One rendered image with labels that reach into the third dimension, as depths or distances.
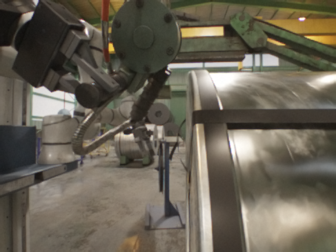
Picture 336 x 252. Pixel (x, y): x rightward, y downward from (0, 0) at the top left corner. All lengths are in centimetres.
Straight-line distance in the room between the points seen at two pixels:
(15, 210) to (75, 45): 106
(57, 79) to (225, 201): 32
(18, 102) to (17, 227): 66
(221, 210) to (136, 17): 37
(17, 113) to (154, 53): 93
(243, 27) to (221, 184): 138
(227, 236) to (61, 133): 104
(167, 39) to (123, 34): 9
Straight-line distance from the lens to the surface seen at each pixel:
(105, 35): 38
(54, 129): 115
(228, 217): 23
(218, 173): 24
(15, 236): 132
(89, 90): 30
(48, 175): 106
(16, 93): 121
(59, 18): 32
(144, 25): 41
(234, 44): 149
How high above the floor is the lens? 115
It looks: 1 degrees up
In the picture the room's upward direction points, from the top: straight up
